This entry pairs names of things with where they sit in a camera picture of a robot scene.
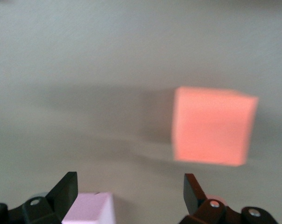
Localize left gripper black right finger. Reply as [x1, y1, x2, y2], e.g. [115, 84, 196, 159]
[179, 173, 280, 224]

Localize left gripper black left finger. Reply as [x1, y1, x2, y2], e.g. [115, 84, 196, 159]
[0, 171, 78, 224]

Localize pink foam cube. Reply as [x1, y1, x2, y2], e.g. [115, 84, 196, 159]
[61, 191, 116, 224]

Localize orange foam cube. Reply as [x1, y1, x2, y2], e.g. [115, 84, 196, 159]
[171, 85, 260, 167]

